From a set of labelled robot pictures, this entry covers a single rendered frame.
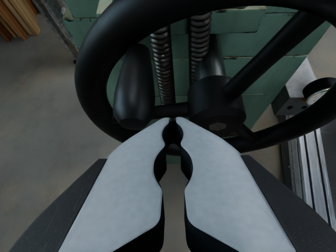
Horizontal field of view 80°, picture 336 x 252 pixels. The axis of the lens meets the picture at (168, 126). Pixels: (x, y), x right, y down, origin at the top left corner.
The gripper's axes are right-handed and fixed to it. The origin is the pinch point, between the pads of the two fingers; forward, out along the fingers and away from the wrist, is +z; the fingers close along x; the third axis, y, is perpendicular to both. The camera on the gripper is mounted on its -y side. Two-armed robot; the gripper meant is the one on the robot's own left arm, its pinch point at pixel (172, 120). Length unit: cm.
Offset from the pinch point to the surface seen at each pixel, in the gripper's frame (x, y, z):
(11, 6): -103, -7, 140
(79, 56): -6.8, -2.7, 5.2
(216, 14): 4.9, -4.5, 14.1
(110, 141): -35, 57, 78
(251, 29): 9.2, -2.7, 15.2
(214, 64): 4.8, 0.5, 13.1
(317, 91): 27.9, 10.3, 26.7
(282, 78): 24.4, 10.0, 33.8
